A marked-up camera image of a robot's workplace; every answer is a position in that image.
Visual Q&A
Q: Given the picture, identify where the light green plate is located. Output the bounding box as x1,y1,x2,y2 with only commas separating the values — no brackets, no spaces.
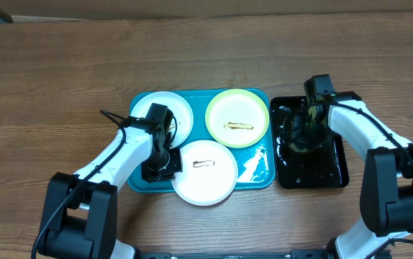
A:
205,88,270,148

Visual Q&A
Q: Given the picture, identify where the teal plastic tray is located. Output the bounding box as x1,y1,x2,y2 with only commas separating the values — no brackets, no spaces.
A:
127,89,276,193

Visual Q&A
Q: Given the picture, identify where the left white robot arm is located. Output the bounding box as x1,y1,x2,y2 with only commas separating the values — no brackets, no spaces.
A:
30,111,181,259

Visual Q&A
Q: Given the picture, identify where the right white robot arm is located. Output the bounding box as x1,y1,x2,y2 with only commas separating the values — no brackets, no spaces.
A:
272,92,413,258

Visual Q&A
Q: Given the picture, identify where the white plate with stain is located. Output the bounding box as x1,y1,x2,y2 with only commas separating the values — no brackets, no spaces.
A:
171,140,238,206

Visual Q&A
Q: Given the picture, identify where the black plastic tray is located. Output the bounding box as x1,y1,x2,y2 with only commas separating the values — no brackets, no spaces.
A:
270,96,350,189

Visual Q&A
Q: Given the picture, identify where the yellow green sponge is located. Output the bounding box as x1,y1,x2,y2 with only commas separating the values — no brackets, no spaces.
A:
288,106,327,153

